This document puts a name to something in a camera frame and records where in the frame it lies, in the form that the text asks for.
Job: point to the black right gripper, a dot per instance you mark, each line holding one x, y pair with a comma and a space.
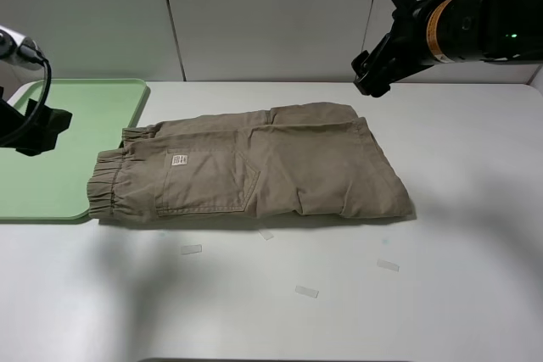
400, 54

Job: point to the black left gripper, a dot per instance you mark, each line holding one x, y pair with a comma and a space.
42, 134

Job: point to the khaki shorts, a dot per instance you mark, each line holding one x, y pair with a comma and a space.
309, 159

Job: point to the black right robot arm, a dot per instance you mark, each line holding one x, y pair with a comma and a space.
426, 33

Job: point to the light green tray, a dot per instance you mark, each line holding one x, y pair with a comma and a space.
53, 185

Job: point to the clear tape strip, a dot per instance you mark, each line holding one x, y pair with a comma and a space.
306, 291
387, 265
191, 249
266, 234

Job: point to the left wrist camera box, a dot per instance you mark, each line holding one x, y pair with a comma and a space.
19, 50

